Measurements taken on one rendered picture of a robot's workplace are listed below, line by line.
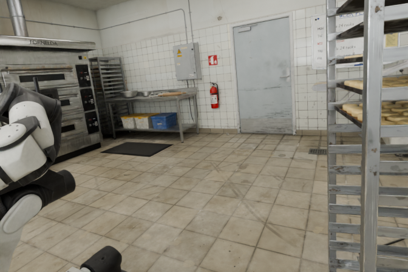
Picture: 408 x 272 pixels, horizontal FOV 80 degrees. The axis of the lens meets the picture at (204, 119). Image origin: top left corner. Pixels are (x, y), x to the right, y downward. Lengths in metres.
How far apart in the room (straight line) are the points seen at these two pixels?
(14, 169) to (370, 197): 0.83
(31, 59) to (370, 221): 4.52
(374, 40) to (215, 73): 4.36
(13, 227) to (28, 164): 0.50
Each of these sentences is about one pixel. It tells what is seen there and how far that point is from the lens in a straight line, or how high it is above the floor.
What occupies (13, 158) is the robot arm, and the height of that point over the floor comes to 1.09.
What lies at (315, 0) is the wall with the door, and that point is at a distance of 4.58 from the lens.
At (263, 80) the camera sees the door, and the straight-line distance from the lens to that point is 4.64.
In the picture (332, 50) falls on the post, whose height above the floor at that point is 1.27.
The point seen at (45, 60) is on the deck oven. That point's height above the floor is 1.70.
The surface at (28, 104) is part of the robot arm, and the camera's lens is 0.85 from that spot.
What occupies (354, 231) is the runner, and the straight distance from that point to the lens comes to 1.33.
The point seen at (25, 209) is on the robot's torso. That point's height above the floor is 0.81.
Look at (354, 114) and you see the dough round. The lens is 0.94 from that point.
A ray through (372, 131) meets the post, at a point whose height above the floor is 1.06.
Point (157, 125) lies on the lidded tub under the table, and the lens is 5.06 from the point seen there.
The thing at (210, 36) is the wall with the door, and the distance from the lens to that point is 4.98.
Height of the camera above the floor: 1.23
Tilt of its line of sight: 10 degrees down
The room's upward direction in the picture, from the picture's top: 6 degrees counter-clockwise
